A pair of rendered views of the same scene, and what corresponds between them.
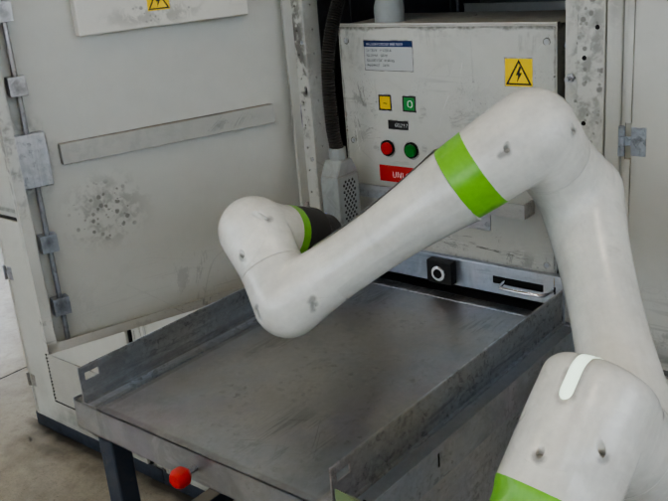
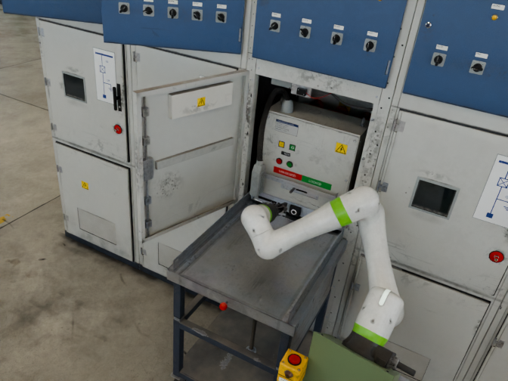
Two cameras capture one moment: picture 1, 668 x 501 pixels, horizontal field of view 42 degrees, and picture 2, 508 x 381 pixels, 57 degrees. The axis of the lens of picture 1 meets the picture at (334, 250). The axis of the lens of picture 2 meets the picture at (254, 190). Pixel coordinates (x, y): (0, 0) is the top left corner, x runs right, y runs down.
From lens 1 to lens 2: 94 cm
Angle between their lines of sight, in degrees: 19
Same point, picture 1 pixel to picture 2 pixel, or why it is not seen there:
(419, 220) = (323, 227)
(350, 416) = (278, 280)
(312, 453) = (271, 298)
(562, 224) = (366, 227)
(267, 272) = (264, 238)
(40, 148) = (150, 165)
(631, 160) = (380, 192)
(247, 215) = (256, 215)
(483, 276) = not seen: hidden behind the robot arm
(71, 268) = (152, 209)
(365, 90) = (273, 137)
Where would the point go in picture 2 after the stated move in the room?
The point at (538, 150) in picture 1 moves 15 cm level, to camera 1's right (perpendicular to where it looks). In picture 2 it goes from (368, 212) to (403, 209)
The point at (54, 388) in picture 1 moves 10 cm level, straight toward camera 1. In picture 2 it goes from (79, 222) to (84, 230)
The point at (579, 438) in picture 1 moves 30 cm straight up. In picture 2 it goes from (384, 317) to (407, 249)
